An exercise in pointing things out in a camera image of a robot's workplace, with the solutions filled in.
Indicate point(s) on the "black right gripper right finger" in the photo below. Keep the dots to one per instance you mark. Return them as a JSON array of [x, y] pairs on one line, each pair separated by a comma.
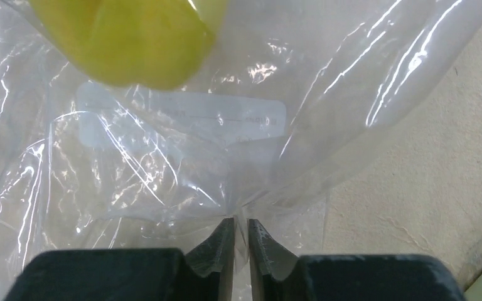
[[278, 274]]

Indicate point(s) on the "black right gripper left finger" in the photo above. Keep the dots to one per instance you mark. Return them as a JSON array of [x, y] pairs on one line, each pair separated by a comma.
[[204, 273]]

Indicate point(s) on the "clear zip bag blue seal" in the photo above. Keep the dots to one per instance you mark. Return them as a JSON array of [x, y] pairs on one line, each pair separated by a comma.
[[296, 96]]

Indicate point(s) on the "green yellow fake mango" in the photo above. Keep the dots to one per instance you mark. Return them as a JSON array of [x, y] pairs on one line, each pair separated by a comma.
[[159, 44]]

